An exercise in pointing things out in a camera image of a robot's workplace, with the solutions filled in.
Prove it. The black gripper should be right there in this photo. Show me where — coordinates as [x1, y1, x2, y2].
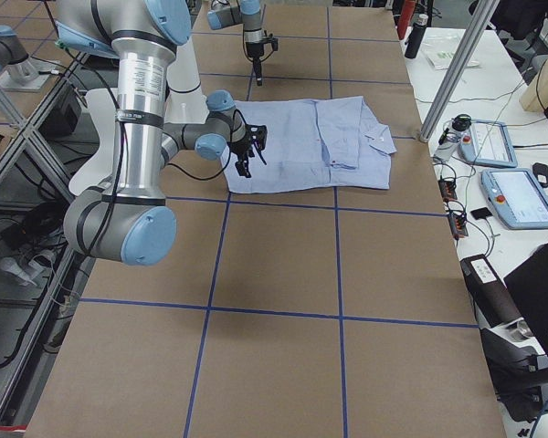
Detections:
[245, 30, 264, 87]
[231, 124, 268, 178]

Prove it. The light blue striped shirt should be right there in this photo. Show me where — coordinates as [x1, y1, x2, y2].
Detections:
[225, 96, 396, 193]

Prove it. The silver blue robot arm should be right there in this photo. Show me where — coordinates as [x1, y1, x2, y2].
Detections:
[207, 0, 267, 86]
[57, 1, 267, 266]

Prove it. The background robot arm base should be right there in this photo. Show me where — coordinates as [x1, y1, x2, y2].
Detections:
[0, 25, 58, 92]

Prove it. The white plastic chair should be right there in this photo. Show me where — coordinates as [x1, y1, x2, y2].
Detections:
[68, 88, 124, 197]

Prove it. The black water bottle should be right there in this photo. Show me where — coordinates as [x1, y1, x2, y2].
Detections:
[404, 14, 429, 59]

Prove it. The red fire extinguisher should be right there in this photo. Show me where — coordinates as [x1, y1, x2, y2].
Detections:
[396, 0, 416, 40]

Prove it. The white green paper booklet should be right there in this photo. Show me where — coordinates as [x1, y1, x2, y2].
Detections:
[421, 39, 458, 70]

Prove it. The upper small circuit board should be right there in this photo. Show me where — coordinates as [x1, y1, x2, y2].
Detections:
[438, 178, 458, 202]

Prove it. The small circuit board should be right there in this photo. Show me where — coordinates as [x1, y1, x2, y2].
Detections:
[438, 178, 458, 202]
[448, 211, 469, 241]

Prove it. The lower small circuit board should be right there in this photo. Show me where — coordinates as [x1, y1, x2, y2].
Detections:
[448, 211, 469, 241]

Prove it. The upper teach pendant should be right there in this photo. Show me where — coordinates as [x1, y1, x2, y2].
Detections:
[458, 120, 518, 168]

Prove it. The teach pendant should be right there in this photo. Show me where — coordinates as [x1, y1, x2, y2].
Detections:
[458, 120, 518, 168]
[480, 168, 548, 230]

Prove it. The small black square pad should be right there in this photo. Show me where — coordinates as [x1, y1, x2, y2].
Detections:
[470, 207, 492, 220]

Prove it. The lower teach pendant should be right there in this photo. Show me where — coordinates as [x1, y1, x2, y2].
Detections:
[480, 168, 548, 230]

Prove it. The black box with label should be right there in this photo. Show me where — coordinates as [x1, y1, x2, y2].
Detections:
[460, 255, 522, 327]

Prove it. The black power adapter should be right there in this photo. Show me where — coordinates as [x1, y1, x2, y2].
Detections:
[532, 162, 548, 188]

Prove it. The black monitor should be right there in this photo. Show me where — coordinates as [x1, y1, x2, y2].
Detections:
[504, 243, 548, 355]

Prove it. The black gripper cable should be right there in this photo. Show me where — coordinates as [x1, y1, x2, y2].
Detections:
[166, 113, 269, 182]

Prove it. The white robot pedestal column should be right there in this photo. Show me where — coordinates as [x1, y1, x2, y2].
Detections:
[164, 37, 208, 124]

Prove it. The aluminium frame post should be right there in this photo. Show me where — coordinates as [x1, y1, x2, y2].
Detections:
[417, 0, 499, 143]

